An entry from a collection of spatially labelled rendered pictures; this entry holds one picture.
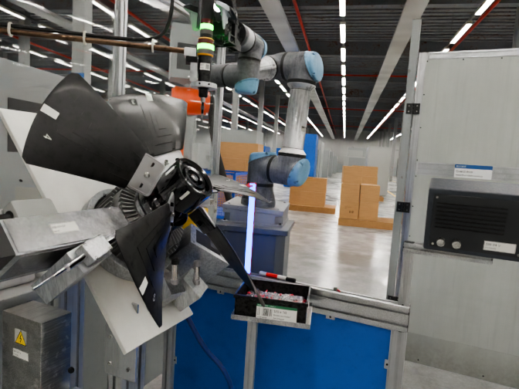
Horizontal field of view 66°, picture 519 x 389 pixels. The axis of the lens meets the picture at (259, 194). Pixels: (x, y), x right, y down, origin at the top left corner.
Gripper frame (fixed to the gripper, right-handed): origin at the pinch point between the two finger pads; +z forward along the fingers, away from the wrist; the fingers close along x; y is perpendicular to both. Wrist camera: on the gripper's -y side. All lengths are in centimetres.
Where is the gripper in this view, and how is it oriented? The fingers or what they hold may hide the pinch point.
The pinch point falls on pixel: (201, 2)
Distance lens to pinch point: 113.6
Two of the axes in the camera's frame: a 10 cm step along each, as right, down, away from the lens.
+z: -4.1, 0.6, -9.1
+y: -0.7, 9.9, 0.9
